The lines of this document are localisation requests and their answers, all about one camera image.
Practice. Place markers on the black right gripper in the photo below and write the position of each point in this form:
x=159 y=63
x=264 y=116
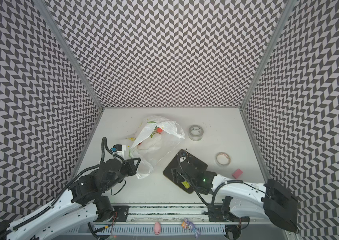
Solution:
x=183 y=173

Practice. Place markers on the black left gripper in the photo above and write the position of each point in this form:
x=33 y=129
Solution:
x=129 y=165

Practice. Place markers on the green fake fruit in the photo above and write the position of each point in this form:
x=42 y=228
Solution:
x=185 y=184

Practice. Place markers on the white lemon-print plastic bag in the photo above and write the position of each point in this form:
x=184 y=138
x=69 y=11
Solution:
x=152 y=150

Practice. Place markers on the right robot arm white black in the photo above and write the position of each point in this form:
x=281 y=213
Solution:
x=270 y=201

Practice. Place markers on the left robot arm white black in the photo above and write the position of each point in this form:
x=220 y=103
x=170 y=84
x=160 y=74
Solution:
x=81 y=201

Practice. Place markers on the small red fake fruit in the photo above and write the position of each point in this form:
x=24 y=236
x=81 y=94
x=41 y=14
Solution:
x=157 y=130

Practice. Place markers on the beige masking tape roll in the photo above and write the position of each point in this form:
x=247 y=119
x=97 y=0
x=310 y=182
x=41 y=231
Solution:
x=222 y=159

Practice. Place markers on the black cutting board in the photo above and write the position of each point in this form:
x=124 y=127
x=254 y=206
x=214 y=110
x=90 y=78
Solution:
x=185 y=157

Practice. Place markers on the pink eraser block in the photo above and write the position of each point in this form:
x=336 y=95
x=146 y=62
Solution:
x=237 y=174

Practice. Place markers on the purple toy figure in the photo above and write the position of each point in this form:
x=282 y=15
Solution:
x=189 y=225

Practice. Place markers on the clear packing tape roll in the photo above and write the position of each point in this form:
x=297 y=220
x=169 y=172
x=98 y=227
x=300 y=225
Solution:
x=195 y=132

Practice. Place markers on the pink toy figure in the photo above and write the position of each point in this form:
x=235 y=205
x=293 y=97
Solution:
x=157 y=228

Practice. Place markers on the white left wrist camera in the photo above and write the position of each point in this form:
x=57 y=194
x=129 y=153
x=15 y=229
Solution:
x=119 y=150

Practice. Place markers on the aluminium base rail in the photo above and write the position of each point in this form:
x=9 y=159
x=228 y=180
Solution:
x=166 y=214

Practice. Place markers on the aluminium corner post left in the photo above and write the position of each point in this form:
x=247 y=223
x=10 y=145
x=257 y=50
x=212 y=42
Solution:
x=55 y=30

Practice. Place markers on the aluminium corner post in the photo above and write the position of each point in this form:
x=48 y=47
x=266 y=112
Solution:
x=55 y=30
x=289 y=6

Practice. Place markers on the aluminium corner post right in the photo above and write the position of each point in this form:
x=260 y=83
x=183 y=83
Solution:
x=289 y=6

